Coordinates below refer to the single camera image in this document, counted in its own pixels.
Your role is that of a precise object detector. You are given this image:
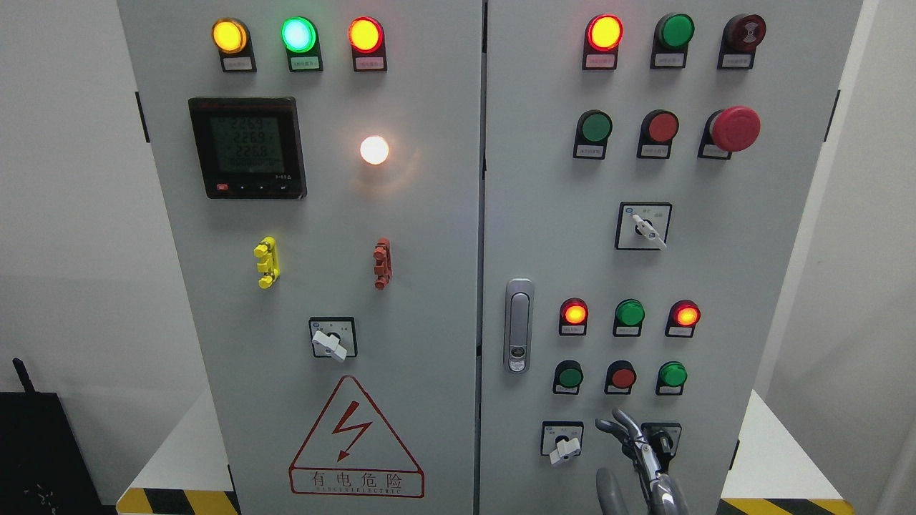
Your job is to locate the green indicator lamp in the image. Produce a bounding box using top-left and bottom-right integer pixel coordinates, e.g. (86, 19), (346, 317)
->
(281, 16), (323, 72)
(613, 298), (645, 337)
(650, 12), (696, 69)

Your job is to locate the red push button lower middle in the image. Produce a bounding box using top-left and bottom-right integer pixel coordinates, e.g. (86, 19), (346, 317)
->
(604, 360), (638, 395)

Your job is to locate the green push button lower left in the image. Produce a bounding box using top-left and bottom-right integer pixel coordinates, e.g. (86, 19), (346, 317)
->
(552, 360), (585, 395)

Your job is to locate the white platform with hazard stripes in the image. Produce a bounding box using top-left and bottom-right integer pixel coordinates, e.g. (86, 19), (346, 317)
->
(114, 391), (854, 514)

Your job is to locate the yellow terminal connector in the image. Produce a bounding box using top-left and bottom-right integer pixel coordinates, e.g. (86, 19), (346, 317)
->
(253, 237), (281, 290)

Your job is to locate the lower left rotary selector switch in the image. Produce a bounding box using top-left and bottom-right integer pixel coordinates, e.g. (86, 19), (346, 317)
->
(540, 421), (585, 467)

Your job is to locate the red electrical hazard warning sticker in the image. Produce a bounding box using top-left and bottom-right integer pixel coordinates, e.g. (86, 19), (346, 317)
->
(288, 375), (425, 499)

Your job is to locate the white glowing indicator lamp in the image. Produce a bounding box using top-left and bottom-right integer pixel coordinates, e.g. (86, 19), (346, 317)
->
(359, 136), (390, 165)

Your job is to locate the green push button lower right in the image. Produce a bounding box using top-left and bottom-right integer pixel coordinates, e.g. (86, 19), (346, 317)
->
(655, 360), (689, 396)

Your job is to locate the green indicator lamp top left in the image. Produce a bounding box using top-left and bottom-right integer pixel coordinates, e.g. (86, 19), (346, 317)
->
(281, 16), (323, 72)

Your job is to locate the green indicator lamp top right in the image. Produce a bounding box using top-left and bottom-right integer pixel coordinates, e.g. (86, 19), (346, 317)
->
(650, 12), (696, 69)

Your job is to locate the red indicator lamp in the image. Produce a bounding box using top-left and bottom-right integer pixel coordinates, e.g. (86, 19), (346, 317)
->
(665, 300), (701, 338)
(558, 298), (588, 336)
(348, 16), (387, 72)
(582, 14), (624, 71)

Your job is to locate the black knob selector switch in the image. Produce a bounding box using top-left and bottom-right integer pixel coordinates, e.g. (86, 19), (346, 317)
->
(640, 423), (683, 473)

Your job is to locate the red indicator lamp middle right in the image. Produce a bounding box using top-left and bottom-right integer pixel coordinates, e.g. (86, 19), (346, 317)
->
(665, 300), (701, 338)

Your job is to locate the silver door handle lock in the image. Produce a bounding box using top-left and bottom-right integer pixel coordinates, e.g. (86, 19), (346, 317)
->
(504, 278), (535, 374)

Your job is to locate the red push button upper row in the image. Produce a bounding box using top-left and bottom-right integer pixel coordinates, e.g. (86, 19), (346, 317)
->
(637, 109), (680, 160)

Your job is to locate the black digital power meter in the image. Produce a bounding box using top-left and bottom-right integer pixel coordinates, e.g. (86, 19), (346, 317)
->
(187, 97), (307, 200)

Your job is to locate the red indicator lamp top left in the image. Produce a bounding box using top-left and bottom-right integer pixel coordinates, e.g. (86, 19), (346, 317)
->
(348, 16), (387, 72)

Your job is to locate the left door rotary selector switch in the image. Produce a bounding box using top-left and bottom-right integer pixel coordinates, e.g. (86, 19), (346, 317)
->
(308, 316), (358, 363)

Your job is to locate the red indicator lamp top right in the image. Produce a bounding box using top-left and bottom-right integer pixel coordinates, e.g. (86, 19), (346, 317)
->
(582, 14), (624, 71)

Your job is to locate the green push button upper row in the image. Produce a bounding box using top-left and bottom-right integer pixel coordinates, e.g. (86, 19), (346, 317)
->
(572, 109), (613, 160)

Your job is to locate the grey electrical control cabinet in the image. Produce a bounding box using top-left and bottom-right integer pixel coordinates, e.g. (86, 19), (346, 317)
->
(117, 1), (863, 514)

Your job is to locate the yellow indicator lamp top left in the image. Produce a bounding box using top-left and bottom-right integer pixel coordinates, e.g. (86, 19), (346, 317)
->
(210, 17), (256, 73)

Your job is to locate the black device with antenna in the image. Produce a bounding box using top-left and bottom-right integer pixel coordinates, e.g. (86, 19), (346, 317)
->
(1, 358), (106, 514)

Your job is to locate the green indicator lamp middle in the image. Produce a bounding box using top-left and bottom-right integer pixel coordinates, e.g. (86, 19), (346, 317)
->
(613, 298), (645, 337)

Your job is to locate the red emergency stop mushroom button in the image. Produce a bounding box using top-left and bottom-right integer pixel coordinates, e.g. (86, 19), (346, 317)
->
(697, 105), (761, 160)

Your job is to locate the red terminal connector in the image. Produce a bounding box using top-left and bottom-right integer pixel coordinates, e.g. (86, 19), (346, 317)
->
(372, 237), (393, 290)

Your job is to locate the red indicator lamp middle left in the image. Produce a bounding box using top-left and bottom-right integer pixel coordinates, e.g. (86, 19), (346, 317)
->
(558, 298), (588, 336)

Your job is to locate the upper right rotary selector switch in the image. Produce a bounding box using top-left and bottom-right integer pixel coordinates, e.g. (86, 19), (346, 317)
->
(615, 202), (673, 250)

